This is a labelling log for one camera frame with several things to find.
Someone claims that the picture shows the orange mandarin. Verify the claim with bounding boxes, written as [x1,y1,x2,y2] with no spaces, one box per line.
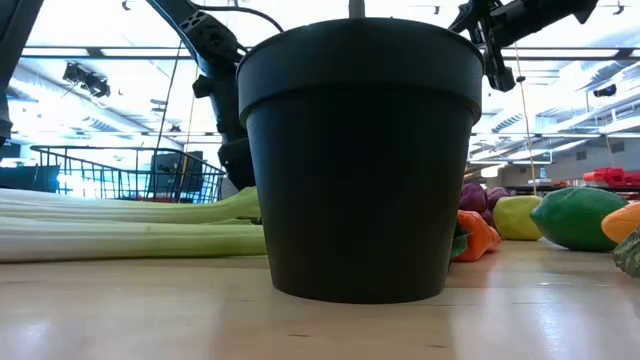
[600,202,640,245]

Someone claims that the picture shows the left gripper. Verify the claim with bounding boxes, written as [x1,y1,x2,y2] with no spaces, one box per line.
[217,135,257,192]

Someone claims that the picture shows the dark hanging cord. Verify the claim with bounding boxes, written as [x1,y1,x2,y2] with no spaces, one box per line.
[154,42,184,151]

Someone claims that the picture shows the orange bell pepper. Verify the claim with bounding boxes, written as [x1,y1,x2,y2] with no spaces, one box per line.
[449,209,503,263]

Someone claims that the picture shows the green celery bunch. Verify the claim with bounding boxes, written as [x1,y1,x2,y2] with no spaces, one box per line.
[0,186,269,265]

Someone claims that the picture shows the black plant pot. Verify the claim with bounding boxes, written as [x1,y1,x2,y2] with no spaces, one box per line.
[236,17,486,305]

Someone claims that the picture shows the green lime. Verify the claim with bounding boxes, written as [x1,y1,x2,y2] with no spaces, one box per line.
[529,186,630,253]

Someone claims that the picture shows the green cucumber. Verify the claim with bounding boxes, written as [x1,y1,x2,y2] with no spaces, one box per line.
[613,227,640,279]

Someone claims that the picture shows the black ceiling device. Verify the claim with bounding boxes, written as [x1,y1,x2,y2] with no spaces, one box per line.
[62,62,112,100]

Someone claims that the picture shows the red storage bins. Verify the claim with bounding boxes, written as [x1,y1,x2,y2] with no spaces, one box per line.
[582,166,640,189]

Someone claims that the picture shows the purple grapes bunch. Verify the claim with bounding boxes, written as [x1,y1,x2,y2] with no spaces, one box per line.
[458,182,512,227]

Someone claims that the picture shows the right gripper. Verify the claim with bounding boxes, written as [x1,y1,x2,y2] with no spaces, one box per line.
[448,0,517,94]

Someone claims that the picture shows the yellow hanging cord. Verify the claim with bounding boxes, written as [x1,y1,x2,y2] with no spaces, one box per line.
[178,64,200,196]
[513,43,539,197]

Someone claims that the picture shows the yellow lemon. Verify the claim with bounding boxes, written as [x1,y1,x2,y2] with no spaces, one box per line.
[492,194,545,242]

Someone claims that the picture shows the black wire basket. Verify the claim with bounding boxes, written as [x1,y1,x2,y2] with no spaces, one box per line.
[29,144,229,205]

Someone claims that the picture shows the dark background counter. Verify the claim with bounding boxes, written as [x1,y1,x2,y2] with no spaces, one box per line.
[0,164,61,194]

